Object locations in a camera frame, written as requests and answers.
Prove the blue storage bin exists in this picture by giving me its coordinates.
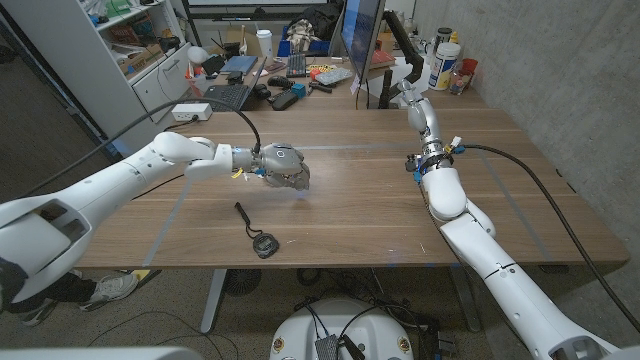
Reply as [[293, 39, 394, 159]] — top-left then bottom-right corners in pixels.
[[277, 24, 331, 57]]

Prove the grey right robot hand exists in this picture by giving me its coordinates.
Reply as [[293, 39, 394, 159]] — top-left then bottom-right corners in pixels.
[[398, 79, 445, 152]]

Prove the black bag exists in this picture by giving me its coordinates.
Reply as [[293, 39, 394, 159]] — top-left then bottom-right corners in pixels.
[[287, 3, 344, 41]]

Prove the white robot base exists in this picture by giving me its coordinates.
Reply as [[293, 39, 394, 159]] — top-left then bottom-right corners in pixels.
[[269, 298, 415, 360]]

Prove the black laptop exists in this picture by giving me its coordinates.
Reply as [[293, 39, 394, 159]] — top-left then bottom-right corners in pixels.
[[202, 57, 269, 112]]

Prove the clear glass jar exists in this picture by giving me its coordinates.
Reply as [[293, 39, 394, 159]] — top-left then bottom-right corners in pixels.
[[448, 62, 474, 96]]

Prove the white grey sneaker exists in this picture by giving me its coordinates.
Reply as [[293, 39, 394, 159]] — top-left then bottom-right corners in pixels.
[[78, 272, 139, 312]]

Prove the white shelf cabinet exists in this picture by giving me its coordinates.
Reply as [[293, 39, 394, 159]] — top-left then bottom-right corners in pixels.
[[0, 0, 194, 141]]

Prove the white power strip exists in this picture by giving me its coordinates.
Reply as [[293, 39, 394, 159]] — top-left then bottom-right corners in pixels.
[[171, 102, 214, 123]]

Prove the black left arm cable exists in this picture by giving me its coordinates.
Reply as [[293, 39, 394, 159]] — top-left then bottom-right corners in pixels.
[[19, 97, 262, 199]]

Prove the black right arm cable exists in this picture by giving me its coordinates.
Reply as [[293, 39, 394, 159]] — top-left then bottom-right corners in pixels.
[[462, 143, 640, 334]]

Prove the white keyboard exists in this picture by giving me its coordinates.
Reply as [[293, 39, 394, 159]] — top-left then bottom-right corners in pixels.
[[314, 67, 354, 86]]

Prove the grey table leg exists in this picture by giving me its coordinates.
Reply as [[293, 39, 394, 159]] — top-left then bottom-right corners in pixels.
[[199, 269, 227, 335]]

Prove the white paper cup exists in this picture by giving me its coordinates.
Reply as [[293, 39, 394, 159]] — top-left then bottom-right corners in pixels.
[[255, 28, 274, 59]]

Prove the person's dark trouser leg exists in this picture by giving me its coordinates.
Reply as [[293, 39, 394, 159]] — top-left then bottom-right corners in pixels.
[[7, 272, 95, 315]]

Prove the black stopwatch with lanyard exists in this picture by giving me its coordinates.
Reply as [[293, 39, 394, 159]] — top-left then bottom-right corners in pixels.
[[234, 201, 281, 260]]

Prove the black computer monitor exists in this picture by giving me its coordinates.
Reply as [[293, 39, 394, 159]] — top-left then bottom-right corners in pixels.
[[339, 0, 387, 84]]

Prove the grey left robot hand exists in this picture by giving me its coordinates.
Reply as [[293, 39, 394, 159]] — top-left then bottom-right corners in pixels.
[[232, 142, 311, 192]]

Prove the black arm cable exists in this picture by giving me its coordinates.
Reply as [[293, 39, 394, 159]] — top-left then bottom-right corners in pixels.
[[19, 97, 262, 199], [462, 143, 640, 334]]

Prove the small black keyboard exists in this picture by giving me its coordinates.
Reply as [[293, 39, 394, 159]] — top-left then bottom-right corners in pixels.
[[286, 52, 307, 79]]

